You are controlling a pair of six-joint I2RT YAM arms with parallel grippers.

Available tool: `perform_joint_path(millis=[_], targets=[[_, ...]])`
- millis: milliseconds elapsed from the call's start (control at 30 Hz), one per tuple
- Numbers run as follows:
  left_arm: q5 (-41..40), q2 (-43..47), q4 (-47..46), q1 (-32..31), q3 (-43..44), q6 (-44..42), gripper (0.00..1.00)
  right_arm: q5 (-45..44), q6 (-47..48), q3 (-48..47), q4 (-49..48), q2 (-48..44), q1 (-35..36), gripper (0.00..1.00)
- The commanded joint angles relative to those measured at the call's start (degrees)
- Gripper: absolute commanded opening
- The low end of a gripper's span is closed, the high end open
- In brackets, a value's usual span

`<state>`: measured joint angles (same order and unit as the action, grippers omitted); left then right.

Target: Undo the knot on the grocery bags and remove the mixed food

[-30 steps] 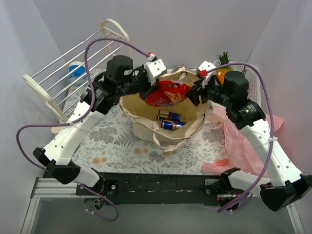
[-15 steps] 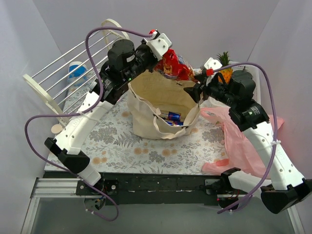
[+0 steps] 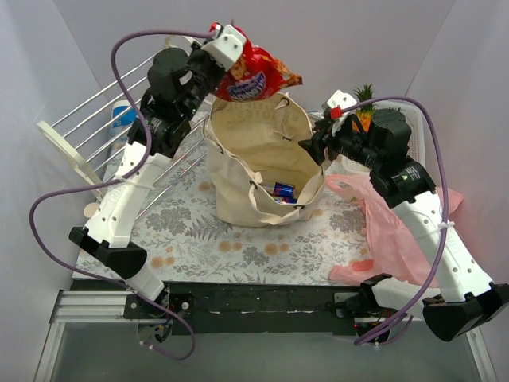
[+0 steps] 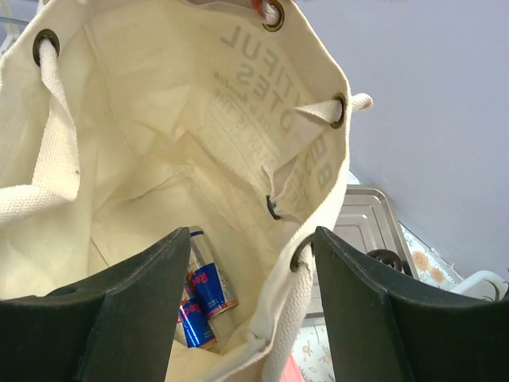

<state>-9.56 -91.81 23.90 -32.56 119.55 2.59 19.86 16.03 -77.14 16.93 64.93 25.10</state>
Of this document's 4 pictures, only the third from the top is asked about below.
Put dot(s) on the grey soap dispenser bottle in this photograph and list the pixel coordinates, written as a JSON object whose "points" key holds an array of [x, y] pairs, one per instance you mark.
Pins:
{"points": [[90, 209]]}

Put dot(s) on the cream metal shoe rack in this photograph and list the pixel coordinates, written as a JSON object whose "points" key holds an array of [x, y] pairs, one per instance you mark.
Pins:
{"points": [[84, 166]]}

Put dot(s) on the blue energy drink can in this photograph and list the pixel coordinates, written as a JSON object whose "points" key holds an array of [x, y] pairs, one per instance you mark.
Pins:
{"points": [[284, 190]]}

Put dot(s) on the white plastic basket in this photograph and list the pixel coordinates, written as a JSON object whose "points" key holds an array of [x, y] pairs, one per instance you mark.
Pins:
{"points": [[414, 119]]}

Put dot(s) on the red snack bag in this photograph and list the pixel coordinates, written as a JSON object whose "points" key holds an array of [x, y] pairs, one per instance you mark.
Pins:
{"points": [[255, 76]]}

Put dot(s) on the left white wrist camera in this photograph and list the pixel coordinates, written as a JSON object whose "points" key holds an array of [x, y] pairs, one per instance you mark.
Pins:
{"points": [[225, 46]]}

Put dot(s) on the pink plastic grocery bag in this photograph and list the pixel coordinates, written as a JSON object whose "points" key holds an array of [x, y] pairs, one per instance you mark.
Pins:
{"points": [[393, 249]]}

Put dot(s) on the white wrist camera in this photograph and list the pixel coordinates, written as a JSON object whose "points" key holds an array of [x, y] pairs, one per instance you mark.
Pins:
{"points": [[338, 106], [225, 46]]}

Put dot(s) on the floral table mat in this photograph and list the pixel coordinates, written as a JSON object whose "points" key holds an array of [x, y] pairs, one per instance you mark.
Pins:
{"points": [[186, 241]]}

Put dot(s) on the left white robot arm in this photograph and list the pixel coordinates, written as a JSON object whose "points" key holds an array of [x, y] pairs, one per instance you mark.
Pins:
{"points": [[152, 142]]}

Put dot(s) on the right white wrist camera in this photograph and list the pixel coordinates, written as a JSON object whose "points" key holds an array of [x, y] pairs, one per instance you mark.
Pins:
{"points": [[338, 106]]}

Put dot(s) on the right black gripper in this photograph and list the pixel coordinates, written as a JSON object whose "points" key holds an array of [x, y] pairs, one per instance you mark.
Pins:
{"points": [[322, 139]]}

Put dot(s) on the blue white container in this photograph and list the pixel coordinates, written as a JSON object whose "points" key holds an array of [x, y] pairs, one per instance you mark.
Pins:
{"points": [[123, 117]]}

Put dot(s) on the aluminium frame rail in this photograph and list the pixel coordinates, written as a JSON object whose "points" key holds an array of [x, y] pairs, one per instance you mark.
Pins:
{"points": [[89, 307]]}

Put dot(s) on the toy pineapple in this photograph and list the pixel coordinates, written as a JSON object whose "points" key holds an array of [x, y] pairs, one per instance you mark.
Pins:
{"points": [[365, 113]]}

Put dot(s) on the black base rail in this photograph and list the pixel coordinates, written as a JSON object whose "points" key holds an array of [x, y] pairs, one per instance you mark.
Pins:
{"points": [[250, 308]]}

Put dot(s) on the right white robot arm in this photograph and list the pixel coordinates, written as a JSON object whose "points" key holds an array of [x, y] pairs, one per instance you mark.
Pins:
{"points": [[457, 295]]}

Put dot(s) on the beige canvas tote bag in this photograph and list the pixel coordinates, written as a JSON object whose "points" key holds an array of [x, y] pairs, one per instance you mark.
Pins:
{"points": [[252, 145]]}

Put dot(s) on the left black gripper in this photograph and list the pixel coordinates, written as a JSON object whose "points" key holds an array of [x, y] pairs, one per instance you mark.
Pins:
{"points": [[217, 70]]}

